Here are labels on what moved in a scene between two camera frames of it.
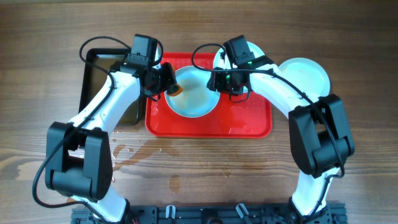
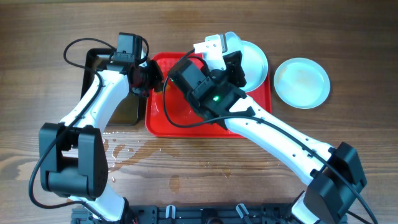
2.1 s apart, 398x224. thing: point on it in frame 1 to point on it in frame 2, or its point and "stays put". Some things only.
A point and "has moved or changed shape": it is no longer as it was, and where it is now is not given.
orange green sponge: [175, 90] has moved or changed shape
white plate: [309, 74] stays put
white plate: [196, 99] to [234, 43]
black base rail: [251, 214] stays put
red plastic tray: [228, 119] stays put
